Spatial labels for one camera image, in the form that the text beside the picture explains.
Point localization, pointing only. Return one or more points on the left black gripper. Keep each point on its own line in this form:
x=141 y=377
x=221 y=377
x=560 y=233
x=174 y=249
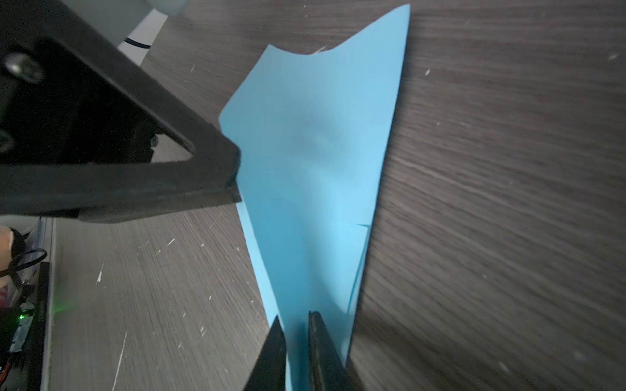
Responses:
x=86 y=134

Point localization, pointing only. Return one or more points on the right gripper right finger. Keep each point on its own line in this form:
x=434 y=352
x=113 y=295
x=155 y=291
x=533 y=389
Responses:
x=326 y=371

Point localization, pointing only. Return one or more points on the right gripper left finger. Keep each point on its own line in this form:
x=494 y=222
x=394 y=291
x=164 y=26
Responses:
x=269 y=370

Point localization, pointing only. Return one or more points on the light blue paper sheet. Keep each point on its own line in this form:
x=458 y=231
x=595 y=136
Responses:
x=313 y=132

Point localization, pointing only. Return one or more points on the pink plush toy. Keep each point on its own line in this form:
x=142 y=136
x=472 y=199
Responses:
x=12 y=245

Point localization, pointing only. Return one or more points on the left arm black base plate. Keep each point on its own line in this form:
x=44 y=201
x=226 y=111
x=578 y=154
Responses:
x=37 y=344

